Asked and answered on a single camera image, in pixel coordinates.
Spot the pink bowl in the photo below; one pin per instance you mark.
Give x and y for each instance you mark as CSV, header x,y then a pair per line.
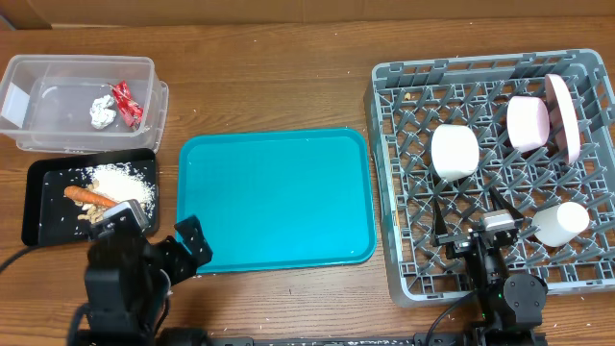
x,y
527,123

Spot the grey dishwasher rack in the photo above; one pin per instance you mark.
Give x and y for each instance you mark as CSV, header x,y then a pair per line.
x,y
406,101

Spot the orange carrot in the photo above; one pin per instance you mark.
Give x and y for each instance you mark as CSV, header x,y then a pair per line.
x,y
86,196

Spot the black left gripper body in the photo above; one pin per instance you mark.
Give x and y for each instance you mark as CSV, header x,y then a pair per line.
x,y
170,260

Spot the black tray bin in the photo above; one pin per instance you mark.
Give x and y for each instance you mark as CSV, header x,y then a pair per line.
x,y
52,219

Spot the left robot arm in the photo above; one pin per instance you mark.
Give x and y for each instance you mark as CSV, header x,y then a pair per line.
x,y
128,282

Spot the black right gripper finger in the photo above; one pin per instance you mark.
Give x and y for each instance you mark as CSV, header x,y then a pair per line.
x,y
439,230
500,203

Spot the white cup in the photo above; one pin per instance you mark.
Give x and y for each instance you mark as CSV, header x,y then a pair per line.
x,y
559,224

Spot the foil ball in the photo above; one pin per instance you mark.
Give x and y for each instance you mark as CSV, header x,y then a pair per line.
x,y
101,113

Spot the teal serving tray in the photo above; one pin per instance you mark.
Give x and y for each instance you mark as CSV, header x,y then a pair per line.
x,y
279,200

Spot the white green bowl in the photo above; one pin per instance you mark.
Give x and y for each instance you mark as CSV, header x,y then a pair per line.
x,y
454,151

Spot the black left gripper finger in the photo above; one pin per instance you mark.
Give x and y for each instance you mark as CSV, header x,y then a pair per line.
x,y
193,239
104,229

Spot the clear plastic bin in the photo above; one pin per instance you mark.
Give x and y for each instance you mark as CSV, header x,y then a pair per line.
x,y
46,102

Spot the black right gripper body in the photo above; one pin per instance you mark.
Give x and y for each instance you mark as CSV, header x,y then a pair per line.
x,y
457,246

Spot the white dinner plate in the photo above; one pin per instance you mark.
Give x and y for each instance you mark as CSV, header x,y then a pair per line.
x,y
563,117

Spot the rice pile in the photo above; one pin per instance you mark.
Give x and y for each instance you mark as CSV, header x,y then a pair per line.
x,y
120,182

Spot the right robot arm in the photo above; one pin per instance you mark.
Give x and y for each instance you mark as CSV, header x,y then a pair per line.
x,y
511,304

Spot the red snack wrapper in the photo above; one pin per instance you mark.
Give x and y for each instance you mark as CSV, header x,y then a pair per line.
x,y
129,109

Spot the peanut shells pile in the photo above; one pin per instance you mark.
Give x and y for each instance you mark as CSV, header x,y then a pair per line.
x,y
92,213

